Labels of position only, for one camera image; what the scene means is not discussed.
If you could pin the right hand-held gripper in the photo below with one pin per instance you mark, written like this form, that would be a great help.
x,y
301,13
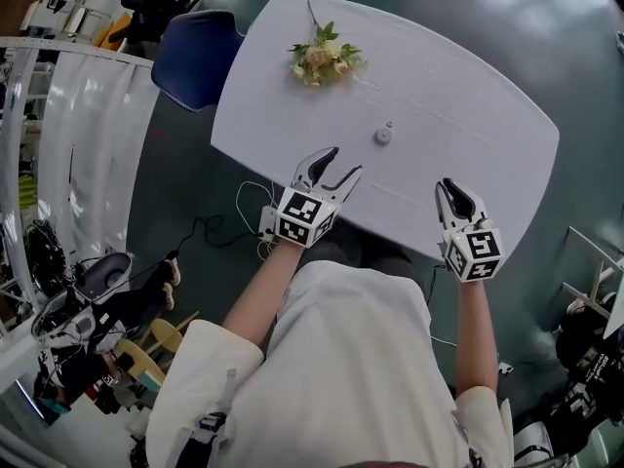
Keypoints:
x,y
473,256

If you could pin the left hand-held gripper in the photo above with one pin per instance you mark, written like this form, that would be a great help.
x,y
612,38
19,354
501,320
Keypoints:
x,y
302,217

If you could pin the small white round device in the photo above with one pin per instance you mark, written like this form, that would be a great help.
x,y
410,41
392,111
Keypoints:
x,y
383,136

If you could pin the person's left forearm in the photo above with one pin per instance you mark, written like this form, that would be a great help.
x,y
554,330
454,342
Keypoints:
x,y
263,300

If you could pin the person's right forearm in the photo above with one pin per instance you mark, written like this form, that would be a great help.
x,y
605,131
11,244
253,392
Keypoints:
x,y
475,339

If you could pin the white socket box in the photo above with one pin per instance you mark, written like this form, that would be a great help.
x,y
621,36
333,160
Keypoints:
x,y
267,222

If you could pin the white tablecloth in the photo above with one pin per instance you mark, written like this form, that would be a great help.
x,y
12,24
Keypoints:
x,y
439,115

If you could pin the person's dark trousers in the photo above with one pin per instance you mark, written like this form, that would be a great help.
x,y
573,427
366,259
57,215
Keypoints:
x,y
370,256

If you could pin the yellow flower bouquet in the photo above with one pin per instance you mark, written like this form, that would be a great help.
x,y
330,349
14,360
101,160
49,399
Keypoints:
x,y
322,59

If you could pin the blue chair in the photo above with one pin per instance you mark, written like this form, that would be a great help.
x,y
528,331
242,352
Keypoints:
x,y
195,61

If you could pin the person's white shirt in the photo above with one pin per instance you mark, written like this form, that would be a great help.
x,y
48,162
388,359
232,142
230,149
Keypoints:
x,y
341,368

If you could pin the white curtain sheet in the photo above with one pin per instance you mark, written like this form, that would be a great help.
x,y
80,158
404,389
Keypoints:
x,y
92,139

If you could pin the white rounded device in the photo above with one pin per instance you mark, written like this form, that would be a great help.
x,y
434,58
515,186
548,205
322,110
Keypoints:
x,y
534,444

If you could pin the round wooden stool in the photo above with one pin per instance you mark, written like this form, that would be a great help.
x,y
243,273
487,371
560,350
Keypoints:
x,y
141,363

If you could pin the white metal table frame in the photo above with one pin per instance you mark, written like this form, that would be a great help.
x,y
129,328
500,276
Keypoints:
x,y
597,271

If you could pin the white metal rack frame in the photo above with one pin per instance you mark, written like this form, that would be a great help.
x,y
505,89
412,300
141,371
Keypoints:
x,y
73,49

